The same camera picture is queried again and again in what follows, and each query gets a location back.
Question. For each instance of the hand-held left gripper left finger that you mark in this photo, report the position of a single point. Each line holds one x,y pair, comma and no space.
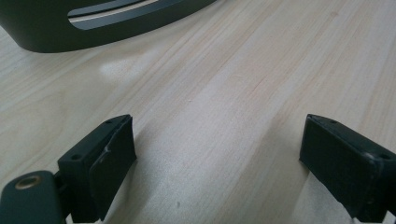
93,168

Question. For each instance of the dark grey curved container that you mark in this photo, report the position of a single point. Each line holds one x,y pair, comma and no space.
46,25

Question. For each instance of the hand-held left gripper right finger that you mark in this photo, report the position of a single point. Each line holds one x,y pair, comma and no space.
345,161

